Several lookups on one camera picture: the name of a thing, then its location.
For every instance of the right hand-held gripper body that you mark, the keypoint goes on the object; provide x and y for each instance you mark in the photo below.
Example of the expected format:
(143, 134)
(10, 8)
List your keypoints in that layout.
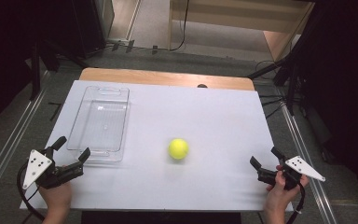
(287, 172)

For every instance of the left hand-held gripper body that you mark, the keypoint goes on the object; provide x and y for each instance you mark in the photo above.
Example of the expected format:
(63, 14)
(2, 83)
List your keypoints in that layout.
(48, 172)

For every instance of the clear plastic tray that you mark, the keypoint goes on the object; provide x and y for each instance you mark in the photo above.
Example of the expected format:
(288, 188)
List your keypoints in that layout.
(101, 124)

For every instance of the yellow tennis ball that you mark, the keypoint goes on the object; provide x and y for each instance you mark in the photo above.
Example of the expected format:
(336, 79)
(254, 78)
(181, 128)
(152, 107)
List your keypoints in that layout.
(178, 149)

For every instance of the person's right hand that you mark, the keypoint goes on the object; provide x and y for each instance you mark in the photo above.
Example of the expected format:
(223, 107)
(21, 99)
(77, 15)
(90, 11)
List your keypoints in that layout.
(281, 193)

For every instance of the person's left hand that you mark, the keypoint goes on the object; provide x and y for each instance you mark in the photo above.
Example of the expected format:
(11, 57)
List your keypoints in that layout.
(57, 195)

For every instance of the black tripod stand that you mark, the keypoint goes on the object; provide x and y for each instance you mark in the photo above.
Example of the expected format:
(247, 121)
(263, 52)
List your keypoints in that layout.
(287, 77)

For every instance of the black metal stand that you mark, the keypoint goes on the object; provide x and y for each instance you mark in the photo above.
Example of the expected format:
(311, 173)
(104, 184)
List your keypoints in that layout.
(37, 68)

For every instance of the white table board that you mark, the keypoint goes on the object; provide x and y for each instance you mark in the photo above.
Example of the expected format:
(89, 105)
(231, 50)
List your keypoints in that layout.
(167, 140)

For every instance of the small dark round object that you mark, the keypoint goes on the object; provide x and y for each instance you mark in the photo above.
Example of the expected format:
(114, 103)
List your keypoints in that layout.
(202, 86)

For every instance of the wooden table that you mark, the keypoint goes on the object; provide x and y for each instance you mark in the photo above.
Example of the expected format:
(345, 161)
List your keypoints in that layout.
(155, 77)

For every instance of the dark cabinet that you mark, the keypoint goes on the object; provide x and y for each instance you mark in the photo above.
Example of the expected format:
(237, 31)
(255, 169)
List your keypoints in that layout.
(84, 26)

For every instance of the wooden cabinet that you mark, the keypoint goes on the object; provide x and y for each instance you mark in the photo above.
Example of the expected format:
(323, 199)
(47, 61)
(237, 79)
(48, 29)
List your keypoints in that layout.
(230, 18)

